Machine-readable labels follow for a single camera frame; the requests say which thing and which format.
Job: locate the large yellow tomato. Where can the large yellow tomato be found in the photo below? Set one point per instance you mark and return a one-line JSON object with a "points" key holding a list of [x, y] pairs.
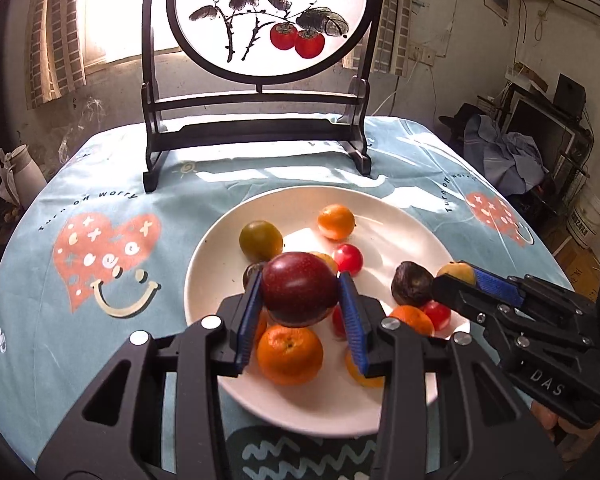
{"points": [[354, 371]]}

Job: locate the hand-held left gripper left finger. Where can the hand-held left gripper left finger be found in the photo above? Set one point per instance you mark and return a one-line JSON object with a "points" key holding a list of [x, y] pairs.
{"points": [[247, 321]]}

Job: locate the red cherry tomato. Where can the red cherry tomato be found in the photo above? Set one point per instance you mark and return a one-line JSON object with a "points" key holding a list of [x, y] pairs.
{"points": [[338, 322], [439, 316], [347, 259]]}

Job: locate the white plastic bucket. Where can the white plastic bucket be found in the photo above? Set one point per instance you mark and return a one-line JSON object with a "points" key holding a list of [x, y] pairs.
{"points": [[587, 215]]}

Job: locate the dark purple water chestnut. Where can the dark purple water chestnut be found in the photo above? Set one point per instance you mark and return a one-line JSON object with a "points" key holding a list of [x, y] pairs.
{"points": [[412, 284], [251, 275]]}

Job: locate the painted round table screen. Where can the painted round table screen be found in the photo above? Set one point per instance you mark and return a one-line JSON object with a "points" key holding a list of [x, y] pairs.
{"points": [[255, 132]]}

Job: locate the pile of blue clothes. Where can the pile of blue clothes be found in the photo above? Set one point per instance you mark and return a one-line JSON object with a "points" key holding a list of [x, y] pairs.
{"points": [[510, 155]]}

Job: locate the large mandarin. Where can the large mandarin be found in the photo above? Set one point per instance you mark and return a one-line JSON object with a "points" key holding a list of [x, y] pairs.
{"points": [[290, 356], [412, 321]]}

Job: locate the black speaker box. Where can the black speaker box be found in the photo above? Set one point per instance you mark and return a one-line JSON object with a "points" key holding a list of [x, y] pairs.
{"points": [[570, 96]]}

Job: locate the wall power socket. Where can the wall power socket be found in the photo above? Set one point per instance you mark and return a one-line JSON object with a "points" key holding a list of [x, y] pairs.
{"points": [[422, 53]]}

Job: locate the white kettle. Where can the white kettle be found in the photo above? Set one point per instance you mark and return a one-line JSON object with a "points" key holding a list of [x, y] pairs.
{"points": [[25, 175]]}

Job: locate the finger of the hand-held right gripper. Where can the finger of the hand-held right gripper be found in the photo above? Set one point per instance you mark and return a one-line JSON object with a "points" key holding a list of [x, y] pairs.
{"points": [[457, 292], [500, 286]]}

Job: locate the brick pattern curtain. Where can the brick pattern curtain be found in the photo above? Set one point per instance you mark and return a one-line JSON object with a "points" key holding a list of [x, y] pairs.
{"points": [[394, 15], [55, 35]]}

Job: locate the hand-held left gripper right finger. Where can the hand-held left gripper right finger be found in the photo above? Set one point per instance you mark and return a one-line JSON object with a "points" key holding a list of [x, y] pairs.
{"points": [[355, 326]]}

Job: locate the dark red plum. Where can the dark red plum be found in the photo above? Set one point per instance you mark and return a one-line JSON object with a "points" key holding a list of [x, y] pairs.
{"points": [[300, 287]]}

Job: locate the spotted yellow fruit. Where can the spotted yellow fruit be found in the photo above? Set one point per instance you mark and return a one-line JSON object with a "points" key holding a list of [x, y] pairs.
{"points": [[327, 261]]}

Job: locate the light blue printed tablecloth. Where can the light blue printed tablecloth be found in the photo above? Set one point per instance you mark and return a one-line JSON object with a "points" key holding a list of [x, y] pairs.
{"points": [[105, 185]]}

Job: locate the computer monitor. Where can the computer monitor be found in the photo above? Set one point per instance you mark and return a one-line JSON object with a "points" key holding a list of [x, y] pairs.
{"points": [[540, 127]]}

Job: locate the small round orange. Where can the small round orange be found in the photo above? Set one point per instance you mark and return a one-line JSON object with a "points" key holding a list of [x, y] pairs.
{"points": [[261, 322]]}

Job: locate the small orange kumquat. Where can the small orange kumquat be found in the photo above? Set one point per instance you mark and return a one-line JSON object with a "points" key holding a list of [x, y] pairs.
{"points": [[336, 221]]}

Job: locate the white oval plate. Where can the white oval plate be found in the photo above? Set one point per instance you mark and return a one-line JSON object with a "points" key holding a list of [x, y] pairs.
{"points": [[220, 280]]}

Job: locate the person's right hand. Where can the person's right hand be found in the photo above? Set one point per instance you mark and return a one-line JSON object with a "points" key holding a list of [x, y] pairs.
{"points": [[547, 417]]}

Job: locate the yellow-green round fruit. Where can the yellow-green round fruit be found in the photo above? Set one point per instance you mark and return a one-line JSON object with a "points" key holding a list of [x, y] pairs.
{"points": [[260, 240]]}

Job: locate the small yellow fruit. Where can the small yellow fruit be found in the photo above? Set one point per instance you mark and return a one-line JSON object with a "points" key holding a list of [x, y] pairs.
{"points": [[457, 271]]}

